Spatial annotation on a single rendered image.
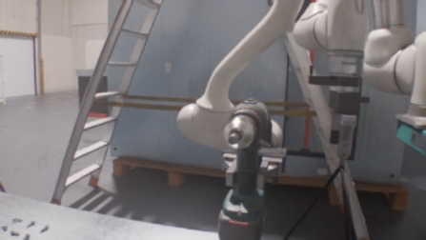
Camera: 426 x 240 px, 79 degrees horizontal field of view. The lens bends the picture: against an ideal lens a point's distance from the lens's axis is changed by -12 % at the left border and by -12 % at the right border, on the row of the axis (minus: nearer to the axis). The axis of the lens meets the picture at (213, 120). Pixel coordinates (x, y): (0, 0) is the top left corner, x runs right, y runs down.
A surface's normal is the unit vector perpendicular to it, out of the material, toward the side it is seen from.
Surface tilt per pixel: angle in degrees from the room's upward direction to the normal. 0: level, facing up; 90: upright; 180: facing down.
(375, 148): 90
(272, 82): 90
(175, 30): 90
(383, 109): 90
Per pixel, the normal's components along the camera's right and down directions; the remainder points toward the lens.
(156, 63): -0.26, 0.16
